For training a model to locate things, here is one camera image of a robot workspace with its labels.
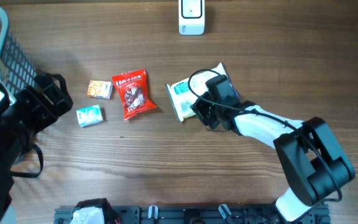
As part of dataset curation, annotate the cream yellow snack bag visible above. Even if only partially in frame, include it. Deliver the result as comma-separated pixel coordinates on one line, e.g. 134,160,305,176
165,62,239,123

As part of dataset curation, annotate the small teal white box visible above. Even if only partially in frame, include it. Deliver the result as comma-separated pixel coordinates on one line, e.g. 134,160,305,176
76,105,104,127

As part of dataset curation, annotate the small orange snack box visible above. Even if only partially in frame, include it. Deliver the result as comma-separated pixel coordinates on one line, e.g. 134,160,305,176
87,80,113,99

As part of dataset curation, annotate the red candy bag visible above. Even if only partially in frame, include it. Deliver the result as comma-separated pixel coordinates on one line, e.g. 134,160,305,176
112,68,157,120

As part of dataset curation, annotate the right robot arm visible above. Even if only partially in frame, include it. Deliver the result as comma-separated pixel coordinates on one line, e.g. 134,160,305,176
188,74,356,223

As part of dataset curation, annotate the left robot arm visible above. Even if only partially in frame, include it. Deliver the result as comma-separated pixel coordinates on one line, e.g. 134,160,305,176
0,59,73,223

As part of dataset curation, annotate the white barcode scanner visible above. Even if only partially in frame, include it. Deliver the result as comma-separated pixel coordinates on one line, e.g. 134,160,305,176
178,0,205,35

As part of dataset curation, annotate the dark grey plastic shopping basket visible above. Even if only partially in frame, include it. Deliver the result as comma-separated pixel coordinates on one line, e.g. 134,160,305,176
0,7,37,94

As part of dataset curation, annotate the left black camera cable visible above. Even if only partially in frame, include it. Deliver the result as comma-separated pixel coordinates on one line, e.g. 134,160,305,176
9,142,45,179

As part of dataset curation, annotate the black camera cable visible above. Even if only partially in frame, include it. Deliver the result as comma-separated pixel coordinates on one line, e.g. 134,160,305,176
187,68,343,218
9,142,45,179

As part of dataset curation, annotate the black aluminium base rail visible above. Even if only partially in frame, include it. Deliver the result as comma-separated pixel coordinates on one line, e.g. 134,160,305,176
53,203,331,224

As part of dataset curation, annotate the right black camera cable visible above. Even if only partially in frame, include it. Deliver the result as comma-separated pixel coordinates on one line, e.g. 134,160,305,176
187,68,343,218

